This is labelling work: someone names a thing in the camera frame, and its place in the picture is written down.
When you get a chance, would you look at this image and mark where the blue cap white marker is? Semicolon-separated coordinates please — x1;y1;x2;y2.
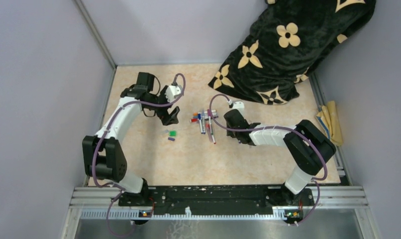
198;113;206;134

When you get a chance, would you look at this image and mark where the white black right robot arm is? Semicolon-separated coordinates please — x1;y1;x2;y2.
224;110;336;205

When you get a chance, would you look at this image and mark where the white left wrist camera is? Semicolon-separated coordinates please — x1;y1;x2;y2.
165;85;183;103

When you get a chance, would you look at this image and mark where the yellow blue folded cloth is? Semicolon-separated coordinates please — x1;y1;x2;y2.
315;101;343;146

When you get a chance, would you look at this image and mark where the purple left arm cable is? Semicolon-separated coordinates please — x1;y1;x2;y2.
91;73;186;239

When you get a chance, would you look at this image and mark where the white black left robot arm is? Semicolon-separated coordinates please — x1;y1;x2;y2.
82;72;186;206

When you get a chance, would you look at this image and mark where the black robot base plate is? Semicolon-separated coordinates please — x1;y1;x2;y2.
118;185;314;216

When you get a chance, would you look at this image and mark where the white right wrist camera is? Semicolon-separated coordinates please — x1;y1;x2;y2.
229;101;245;112

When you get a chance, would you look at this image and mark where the aluminium rail frame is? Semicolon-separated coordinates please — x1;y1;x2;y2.
62;185;377;239

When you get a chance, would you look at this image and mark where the black cream flower blanket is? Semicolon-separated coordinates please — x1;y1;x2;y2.
208;0;376;105

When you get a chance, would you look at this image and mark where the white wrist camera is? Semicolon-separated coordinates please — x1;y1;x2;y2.
229;101;245;112
165;85;183;103

